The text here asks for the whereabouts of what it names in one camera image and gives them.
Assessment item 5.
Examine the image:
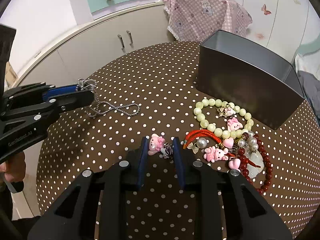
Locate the pink bear keychain charm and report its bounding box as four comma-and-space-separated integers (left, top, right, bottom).
148, 133, 174, 160

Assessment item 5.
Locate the red cord bracelet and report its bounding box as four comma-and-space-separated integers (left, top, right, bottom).
183, 129, 224, 151

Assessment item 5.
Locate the silver ball chain necklace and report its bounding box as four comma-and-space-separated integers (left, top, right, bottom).
76, 77, 141, 119

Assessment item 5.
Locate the pale green bead bracelet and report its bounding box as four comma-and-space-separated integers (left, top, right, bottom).
193, 98, 254, 139

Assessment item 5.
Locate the dark red bead bracelet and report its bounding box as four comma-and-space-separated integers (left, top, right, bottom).
235, 133, 275, 196

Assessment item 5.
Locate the white jade pendant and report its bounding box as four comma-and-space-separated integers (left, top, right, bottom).
245, 149, 264, 179

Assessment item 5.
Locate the person's left hand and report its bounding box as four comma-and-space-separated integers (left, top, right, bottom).
1, 152, 26, 183

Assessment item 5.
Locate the cream curved cabinet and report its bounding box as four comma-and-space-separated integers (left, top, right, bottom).
13, 2, 174, 87

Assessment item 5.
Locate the grey metal tin box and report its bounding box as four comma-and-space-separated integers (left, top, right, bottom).
196, 30, 305, 129

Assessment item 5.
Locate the pink checked bear cloth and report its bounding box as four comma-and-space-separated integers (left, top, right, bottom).
162, 0, 253, 42

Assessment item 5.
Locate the grey duvet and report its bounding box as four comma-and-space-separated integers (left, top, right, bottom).
298, 70, 320, 115

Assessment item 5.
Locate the white wardrobe with butterflies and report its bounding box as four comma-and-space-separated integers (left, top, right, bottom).
235, 0, 319, 62

